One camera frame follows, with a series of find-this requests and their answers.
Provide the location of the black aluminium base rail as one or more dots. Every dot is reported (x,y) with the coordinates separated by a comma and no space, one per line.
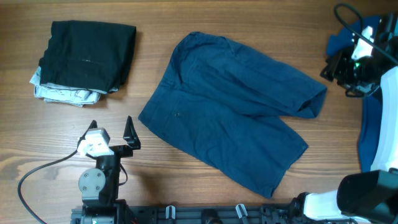
(199,214)

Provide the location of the blue t-shirt pile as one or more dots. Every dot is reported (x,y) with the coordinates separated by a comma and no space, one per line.
(371,112)

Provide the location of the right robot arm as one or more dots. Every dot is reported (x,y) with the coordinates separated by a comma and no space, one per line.
(366,197)

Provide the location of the folded black garment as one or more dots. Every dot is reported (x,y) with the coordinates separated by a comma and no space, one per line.
(88,55)

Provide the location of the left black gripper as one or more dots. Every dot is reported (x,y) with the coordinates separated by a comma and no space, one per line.
(132,141)

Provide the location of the navy blue shorts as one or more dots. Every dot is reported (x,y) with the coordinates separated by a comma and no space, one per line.
(223,103)

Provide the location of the folded light grey garment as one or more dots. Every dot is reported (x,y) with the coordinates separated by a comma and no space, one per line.
(65,95)

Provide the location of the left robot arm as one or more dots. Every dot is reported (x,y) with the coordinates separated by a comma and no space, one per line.
(100,185)

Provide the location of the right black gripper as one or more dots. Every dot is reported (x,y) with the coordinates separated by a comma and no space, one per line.
(334,69)

